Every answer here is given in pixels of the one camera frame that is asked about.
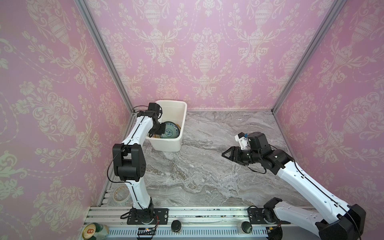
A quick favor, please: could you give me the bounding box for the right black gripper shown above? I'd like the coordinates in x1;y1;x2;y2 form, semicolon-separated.
222;146;263;166

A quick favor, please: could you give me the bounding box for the white plastic bin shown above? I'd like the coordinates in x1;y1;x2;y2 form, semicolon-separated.
146;100;188;152

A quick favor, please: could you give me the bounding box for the small teal patterned plate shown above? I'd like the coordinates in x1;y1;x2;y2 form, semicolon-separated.
160;121;181;139

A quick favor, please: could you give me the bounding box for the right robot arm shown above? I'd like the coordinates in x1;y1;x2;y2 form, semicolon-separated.
222;132;366;240

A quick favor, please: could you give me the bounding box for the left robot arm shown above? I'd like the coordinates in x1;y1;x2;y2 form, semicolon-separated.
112;103;165;225

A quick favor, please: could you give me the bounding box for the right jar black lid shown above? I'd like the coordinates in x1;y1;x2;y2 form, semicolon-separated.
237;221;253;235

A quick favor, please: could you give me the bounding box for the jar black lid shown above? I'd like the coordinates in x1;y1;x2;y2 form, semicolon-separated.
171;220;182;234
237;221;253;235

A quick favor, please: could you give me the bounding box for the left jar black lid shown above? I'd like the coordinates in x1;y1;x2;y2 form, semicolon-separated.
171;220;182;234

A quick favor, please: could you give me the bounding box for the green can gold lid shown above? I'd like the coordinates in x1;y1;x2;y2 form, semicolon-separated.
82;223;109;240

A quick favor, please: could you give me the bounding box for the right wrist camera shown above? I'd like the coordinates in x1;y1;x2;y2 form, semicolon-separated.
235;132;250;150

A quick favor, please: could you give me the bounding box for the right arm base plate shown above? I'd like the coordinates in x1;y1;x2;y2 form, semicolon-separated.
247;206;291;226

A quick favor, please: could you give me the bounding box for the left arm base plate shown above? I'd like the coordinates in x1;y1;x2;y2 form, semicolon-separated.
126;208;169;225

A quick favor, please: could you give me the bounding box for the white slotted cable duct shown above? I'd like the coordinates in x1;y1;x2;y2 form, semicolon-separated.
107;227;268;240

